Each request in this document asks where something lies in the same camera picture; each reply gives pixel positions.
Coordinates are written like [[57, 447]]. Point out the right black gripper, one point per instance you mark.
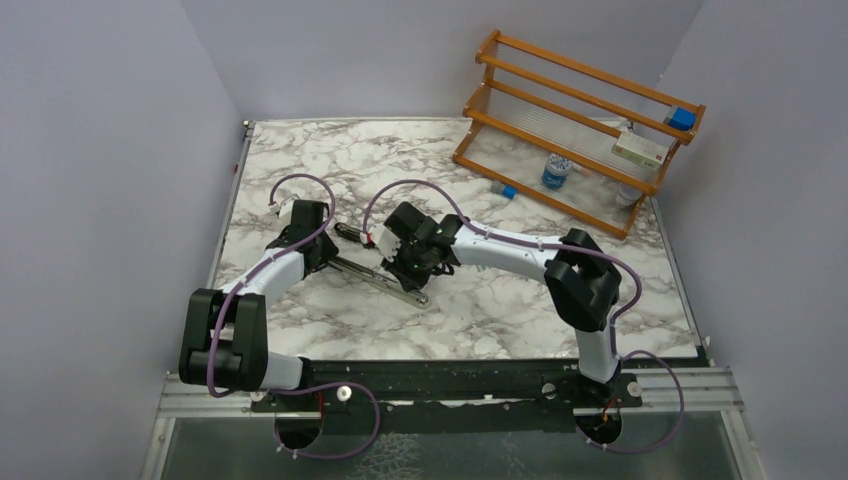
[[409, 283]]

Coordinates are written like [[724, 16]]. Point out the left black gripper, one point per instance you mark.
[[328, 251]]

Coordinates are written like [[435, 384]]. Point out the beige black stapler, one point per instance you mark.
[[380, 282]]

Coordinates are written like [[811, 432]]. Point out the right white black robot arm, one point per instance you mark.
[[582, 281]]

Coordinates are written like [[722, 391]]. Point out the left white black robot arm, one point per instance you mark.
[[225, 337]]

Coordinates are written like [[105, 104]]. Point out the blue white cup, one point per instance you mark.
[[556, 171]]

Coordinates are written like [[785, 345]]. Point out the orange wooden shelf rack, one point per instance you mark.
[[532, 102]]

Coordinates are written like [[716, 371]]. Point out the white bottle behind rack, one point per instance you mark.
[[627, 195]]

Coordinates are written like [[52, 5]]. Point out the white red carton box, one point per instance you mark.
[[639, 151]]

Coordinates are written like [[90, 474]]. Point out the blue cube on shelf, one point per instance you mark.
[[680, 118]]

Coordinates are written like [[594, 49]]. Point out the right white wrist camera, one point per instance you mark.
[[380, 237]]

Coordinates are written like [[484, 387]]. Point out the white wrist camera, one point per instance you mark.
[[281, 211], [380, 237]]

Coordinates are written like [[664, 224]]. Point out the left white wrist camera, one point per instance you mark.
[[281, 211]]

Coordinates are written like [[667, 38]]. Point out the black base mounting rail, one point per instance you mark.
[[442, 397]]

